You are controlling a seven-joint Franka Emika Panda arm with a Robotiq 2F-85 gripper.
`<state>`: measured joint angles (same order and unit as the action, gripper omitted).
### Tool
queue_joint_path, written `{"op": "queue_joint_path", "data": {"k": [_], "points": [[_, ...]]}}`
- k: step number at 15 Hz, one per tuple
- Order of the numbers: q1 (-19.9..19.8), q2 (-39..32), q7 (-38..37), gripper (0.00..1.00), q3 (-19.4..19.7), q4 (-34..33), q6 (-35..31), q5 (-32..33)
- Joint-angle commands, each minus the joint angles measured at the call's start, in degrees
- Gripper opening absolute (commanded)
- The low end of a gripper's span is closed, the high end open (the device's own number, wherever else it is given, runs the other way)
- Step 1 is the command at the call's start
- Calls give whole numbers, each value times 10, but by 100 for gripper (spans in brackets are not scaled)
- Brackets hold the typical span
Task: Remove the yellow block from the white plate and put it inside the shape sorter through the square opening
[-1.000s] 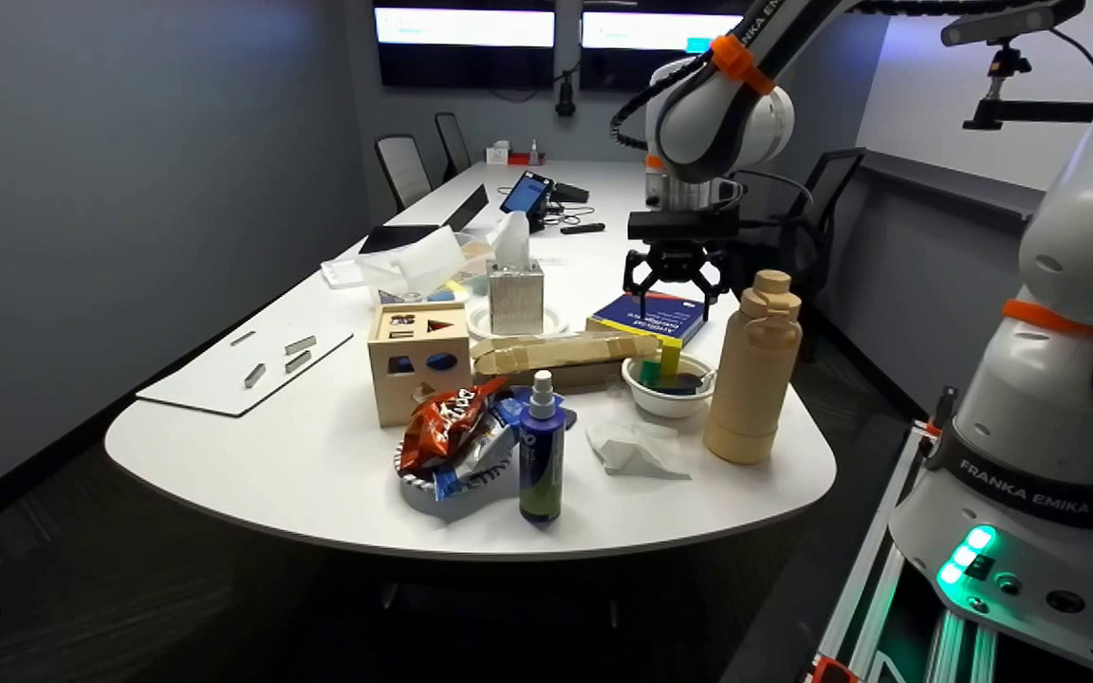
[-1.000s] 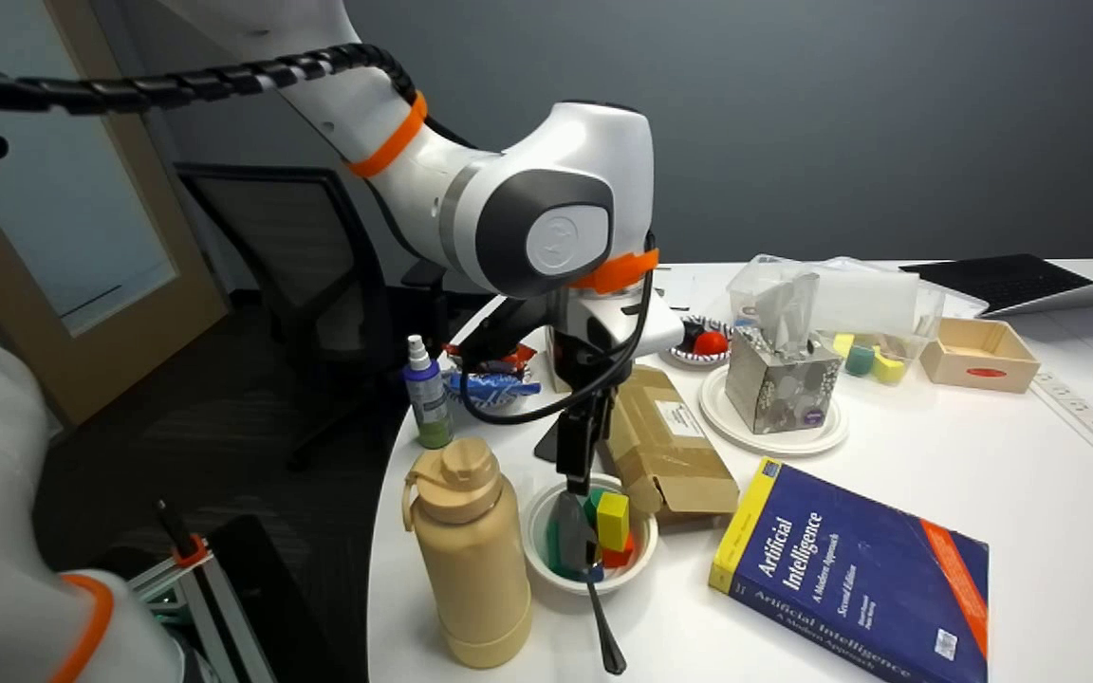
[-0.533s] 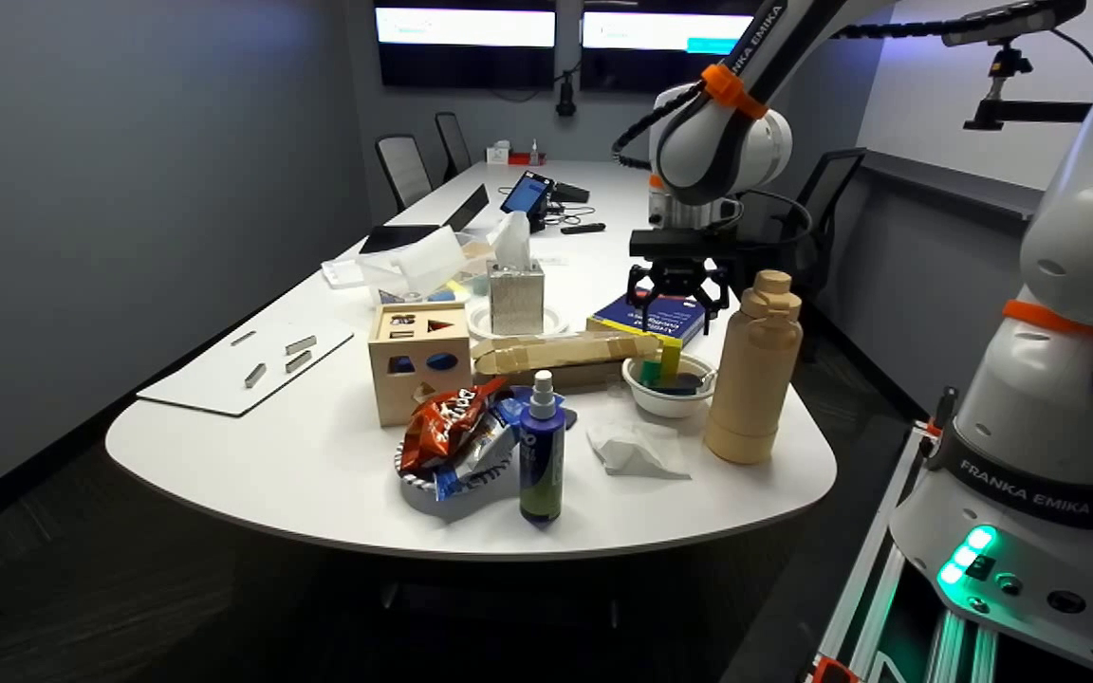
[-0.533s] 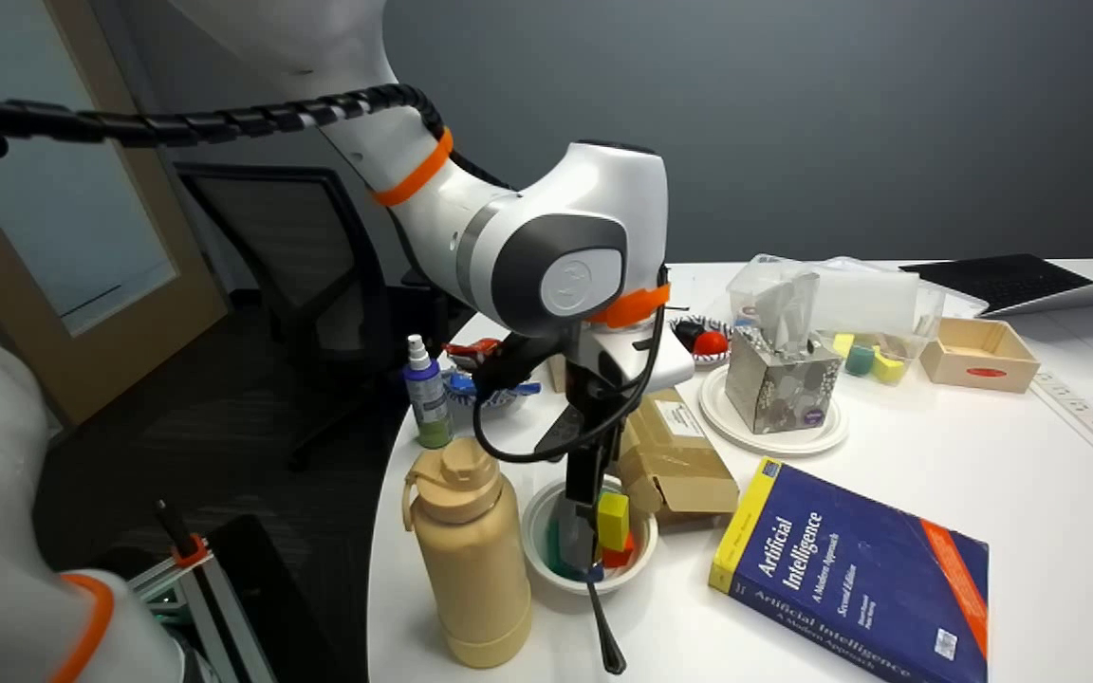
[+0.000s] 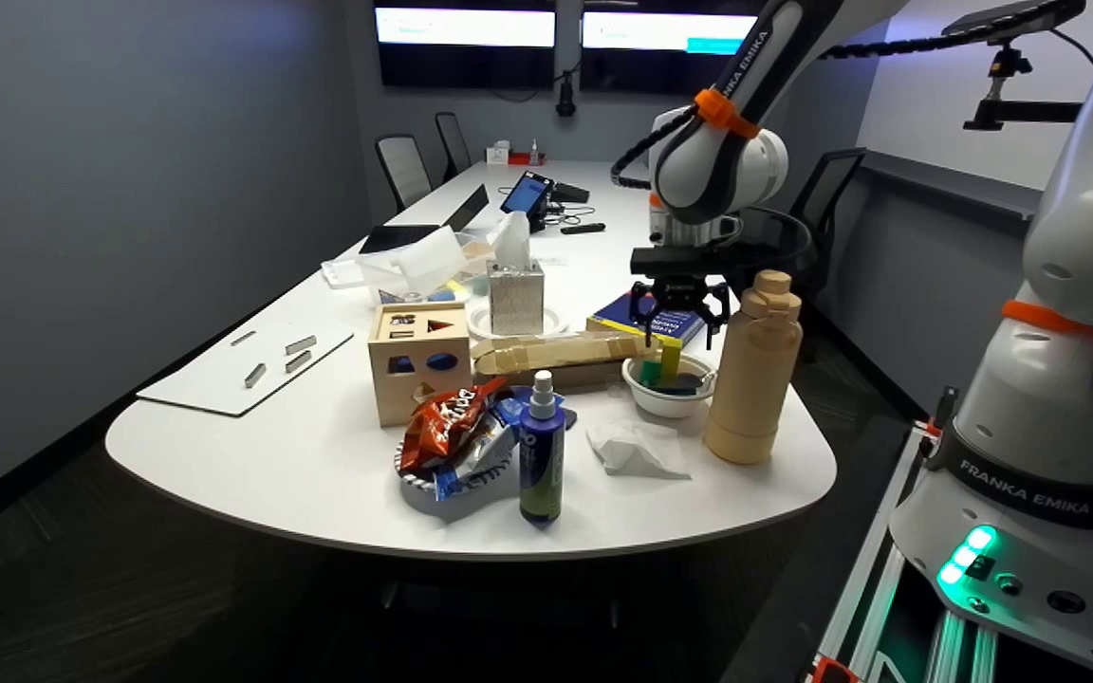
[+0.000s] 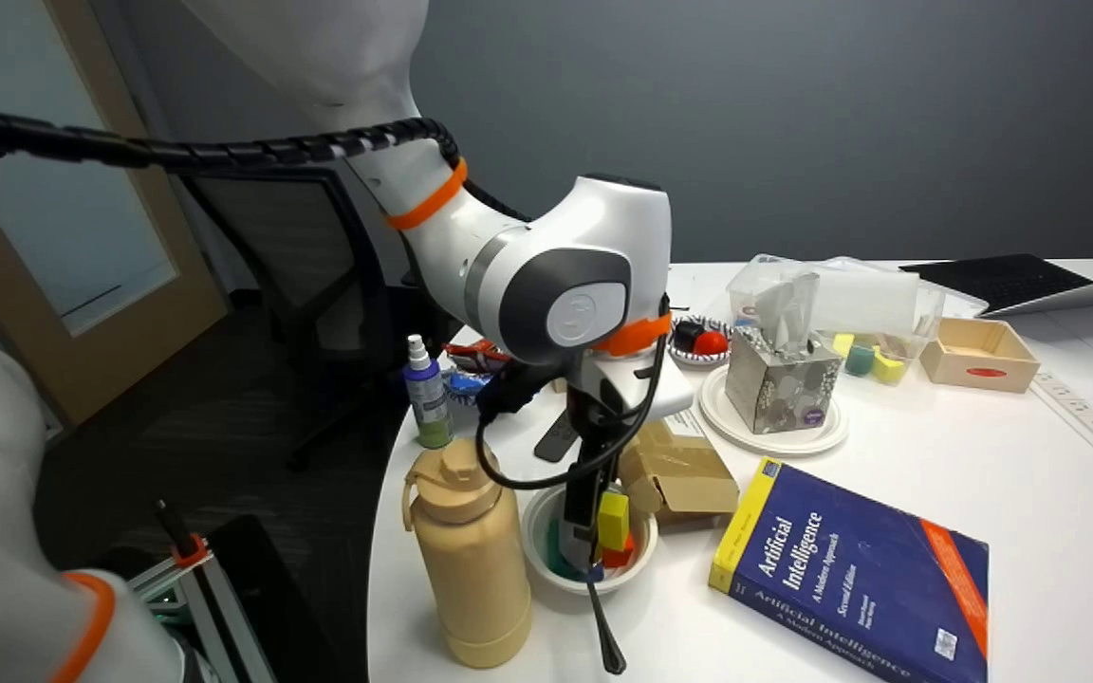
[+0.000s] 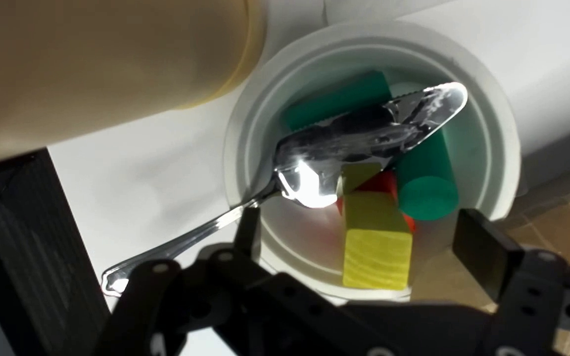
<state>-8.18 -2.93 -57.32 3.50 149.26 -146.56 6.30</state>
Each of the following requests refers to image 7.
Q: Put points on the green cylinder block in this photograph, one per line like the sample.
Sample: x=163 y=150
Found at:
x=430 y=190

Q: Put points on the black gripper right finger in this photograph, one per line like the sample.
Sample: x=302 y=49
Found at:
x=486 y=249

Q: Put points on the green long block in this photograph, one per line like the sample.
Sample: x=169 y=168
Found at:
x=337 y=99

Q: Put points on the yellow wooden block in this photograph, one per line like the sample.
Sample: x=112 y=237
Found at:
x=377 y=253

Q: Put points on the metal spoon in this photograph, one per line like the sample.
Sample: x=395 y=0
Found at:
x=337 y=150

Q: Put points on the red wooden block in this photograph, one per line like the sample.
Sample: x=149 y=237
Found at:
x=385 y=182

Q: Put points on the tan water bottle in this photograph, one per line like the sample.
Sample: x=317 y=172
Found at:
x=100 y=59

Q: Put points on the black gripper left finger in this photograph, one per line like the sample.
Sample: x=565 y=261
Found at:
x=246 y=233

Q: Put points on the white round bowl plate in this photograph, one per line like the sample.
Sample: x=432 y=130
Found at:
x=258 y=105

